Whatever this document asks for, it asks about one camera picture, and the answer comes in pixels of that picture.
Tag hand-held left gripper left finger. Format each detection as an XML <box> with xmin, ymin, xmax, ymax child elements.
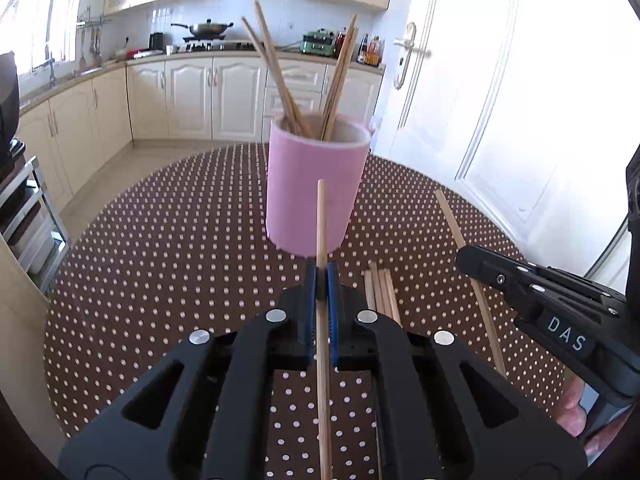
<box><xmin>57</xmin><ymin>262</ymin><xmax>319</xmax><ymax>480</ymax></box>

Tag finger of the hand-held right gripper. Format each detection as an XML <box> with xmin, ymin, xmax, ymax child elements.
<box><xmin>466</xmin><ymin>245</ymin><xmax>627</xmax><ymax>307</ymax></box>
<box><xmin>455</xmin><ymin>254</ymin><xmax>552</xmax><ymax>319</ymax></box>

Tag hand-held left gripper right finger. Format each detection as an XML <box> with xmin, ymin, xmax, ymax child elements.
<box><xmin>327</xmin><ymin>262</ymin><xmax>587</xmax><ymax>480</ymax></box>

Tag light wooden chopstick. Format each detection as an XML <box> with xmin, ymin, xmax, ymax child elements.
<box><xmin>363</xmin><ymin>270</ymin><xmax>377</xmax><ymax>328</ymax></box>
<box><xmin>434</xmin><ymin>189</ymin><xmax>507</xmax><ymax>377</ymax></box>
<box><xmin>369</xmin><ymin>261</ymin><xmax>385</xmax><ymax>328</ymax></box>
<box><xmin>316</xmin><ymin>179</ymin><xmax>334</xmax><ymax>480</ymax></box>
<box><xmin>384</xmin><ymin>267</ymin><xmax>402</xmax><ymax>330</ymax></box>
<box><xmin>377</xmin><ymin>267</ymin><xmax>393</xmax><ymax>328</ymax></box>

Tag pink cylindrical holder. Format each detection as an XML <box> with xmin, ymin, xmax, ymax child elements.
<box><xmin>264</xmin><ymin>114</ymin><xmax>377</xmax><ymax>256</ymax></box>

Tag bunch of chopsticks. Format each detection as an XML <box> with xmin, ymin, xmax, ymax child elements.
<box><xmin>241</xmin><ymin>0</ymin><xmax>360</xmax><ymax>141</ymax></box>

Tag person's right hand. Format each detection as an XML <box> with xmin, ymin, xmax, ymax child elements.
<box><xmin>556</xmin><ymin>377</ymin><xmax>633</xmax><ymax>461</ymax></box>

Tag brown polka dot tablecloth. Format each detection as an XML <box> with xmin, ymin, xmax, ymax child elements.
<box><xmin>42</xmin><ymin>142</ymin><xmax>583</xmax><ymax>480</ymax></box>

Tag white panel door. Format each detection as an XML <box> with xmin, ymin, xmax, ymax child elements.
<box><xmin>372</xmin><ymin>0</ymin><xmax>640</xmax><ymax>281</ymax></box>

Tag cream lower cabinets with drawers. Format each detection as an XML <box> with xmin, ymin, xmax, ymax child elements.
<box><xmin>125</xmin><ymin>56</ymin><xmax>386</xmax><ymax>145</ymax></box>

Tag row of condiment bottles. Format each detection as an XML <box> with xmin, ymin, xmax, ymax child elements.
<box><xmin>334</xmin><ymin>26</ymin><xmax>387</xmax><ymax>68</ymax></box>

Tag green countertop appliance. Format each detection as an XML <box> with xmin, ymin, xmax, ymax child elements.
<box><xmin>299</xmin><ymin>29</ymin><xmax>337</xmax><ymax>57</ymax></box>

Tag beige kitchen countertop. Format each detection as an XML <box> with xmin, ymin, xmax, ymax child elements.
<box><xmin>15</xmin><ymin>50</ymin><xmax>387</xmax><ymax>111</ymax></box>

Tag gas stove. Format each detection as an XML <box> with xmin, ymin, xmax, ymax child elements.
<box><xmin>181</xmin><ymin>35</ymin><xmax>257</xmax><ymax>54</ymax></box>

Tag steel wok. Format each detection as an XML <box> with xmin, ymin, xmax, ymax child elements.
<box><xmin>170</xmin><ymin>18</ymin><xmax>235</xmax><ymax>41</ymax></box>

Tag metal storage rack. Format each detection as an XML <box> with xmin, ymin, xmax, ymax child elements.
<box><xmin>0</xmin><ymin>155</ymin><xmax>72</xmax><ymax>292</ymax></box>

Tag cream lower sink cabinets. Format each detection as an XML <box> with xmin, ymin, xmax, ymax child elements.
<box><xmin>14</xmin><ymin>66</ymin><xmax>135</xmax><ymax>213</ymax></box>

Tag beige side cabinet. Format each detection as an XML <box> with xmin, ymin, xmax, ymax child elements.
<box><xmin>0</xmin><ymin>237</ymin><xmax>68</xmax><ymax>456</ymax></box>

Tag black rounded appliance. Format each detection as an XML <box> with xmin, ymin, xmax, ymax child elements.
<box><xmin>0</xmin><ymin>51</ymin><xmax>27</xmax><ymax>183</ymax></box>

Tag kitchen window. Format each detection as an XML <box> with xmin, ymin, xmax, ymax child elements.
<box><xmin>0</xmin><ymin>0</ymin><xmax>90</xmax><ymax>78</ymax></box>

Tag metal door handle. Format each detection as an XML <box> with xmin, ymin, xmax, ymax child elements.
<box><xmin>392</xmin><ymin>21</ymin><xmax>435</xmax><ymax>92</ymax></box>

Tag wall utensil rack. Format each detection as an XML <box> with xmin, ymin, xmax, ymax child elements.
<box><xmin>75</xmin><ymin>6</ymin><xmax>114</xmax><ymax>70</ymax></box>

